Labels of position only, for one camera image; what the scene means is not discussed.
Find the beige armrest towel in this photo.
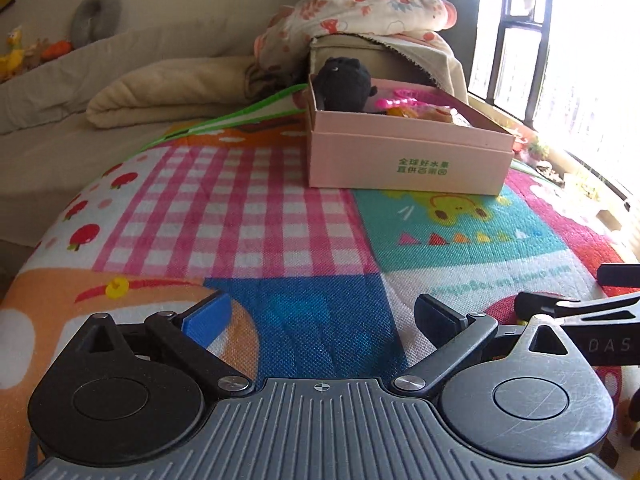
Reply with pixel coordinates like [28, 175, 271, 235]
[360, 32, 469, 104]

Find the orange plush toy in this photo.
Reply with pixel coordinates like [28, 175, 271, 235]
[42, 40, 76, 64]

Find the yellow plush toy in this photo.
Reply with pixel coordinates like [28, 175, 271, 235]
[0, 25, 27, 82]

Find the pink cardboard box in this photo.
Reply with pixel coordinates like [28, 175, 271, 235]
[306, 74, 516, 196]

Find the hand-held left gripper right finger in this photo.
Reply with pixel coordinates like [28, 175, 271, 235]
[392, 294, 576, 393]

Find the floral white quilt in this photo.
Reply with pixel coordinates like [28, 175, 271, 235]
[254, 0, 457, 79]

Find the cream folded blanket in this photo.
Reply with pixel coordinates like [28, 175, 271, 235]
[86, 56, 281, 129]

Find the brown plush toy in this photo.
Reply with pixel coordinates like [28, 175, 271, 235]
[25, 37, 51, 69]

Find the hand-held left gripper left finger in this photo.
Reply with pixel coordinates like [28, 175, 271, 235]
[82, 291, 255, 395]

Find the beige sofa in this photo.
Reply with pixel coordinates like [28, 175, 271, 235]
[0, 10, 471, 251]

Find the grey neck pillow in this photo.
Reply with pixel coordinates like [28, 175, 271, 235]
[70, 0, 124, 47]

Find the colourful play mat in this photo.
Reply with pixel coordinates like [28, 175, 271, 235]
[0, 82, 640, 466]

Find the black window frame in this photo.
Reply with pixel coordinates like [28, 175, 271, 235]
[470, 0, 640, 241]

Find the small potted plant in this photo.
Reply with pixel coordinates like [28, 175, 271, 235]
[525, 137, 552, 164]

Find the black plush toy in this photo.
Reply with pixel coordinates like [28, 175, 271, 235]
[317, 57, 379, 112]

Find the bread packet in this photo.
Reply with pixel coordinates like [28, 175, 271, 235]
[420, 106, 473, 128]

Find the pink toy basket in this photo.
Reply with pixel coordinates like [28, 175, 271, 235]
[377, 87, 427, 111]

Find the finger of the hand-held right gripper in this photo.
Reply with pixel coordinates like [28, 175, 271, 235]
[597, 263, 640, 286]
[515, 291, 640, 320]

